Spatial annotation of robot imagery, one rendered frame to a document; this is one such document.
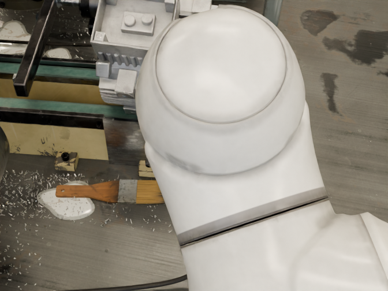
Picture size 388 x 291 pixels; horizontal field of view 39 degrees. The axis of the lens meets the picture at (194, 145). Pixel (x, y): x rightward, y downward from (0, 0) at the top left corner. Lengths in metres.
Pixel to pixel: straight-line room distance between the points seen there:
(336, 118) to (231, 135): 0.93
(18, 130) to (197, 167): 0.79
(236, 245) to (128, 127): 0.69
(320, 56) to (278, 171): 1.02
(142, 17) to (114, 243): 0.39
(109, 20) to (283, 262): 0.65
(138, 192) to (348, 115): 0.48
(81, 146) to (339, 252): 0.80
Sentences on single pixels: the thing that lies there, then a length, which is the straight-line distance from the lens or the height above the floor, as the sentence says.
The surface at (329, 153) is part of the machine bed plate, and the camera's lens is 1.14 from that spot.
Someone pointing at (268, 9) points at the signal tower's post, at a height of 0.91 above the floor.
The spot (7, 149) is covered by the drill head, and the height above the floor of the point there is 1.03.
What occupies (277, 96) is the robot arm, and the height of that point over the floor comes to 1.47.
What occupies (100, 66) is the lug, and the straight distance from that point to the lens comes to 0.90.
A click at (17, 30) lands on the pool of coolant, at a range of 1.38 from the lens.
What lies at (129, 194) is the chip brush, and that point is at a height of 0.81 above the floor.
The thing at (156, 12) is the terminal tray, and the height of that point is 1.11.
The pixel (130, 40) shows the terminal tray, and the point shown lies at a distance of 0.88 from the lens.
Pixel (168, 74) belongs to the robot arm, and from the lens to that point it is 0.29.
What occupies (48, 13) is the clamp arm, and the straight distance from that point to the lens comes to 1.05.
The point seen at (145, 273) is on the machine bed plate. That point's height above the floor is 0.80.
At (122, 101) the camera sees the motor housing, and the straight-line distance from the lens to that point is 0.95.
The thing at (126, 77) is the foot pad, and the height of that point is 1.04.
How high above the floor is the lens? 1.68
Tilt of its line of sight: 52 degrees down
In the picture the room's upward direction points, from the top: 3 degrees clockwise
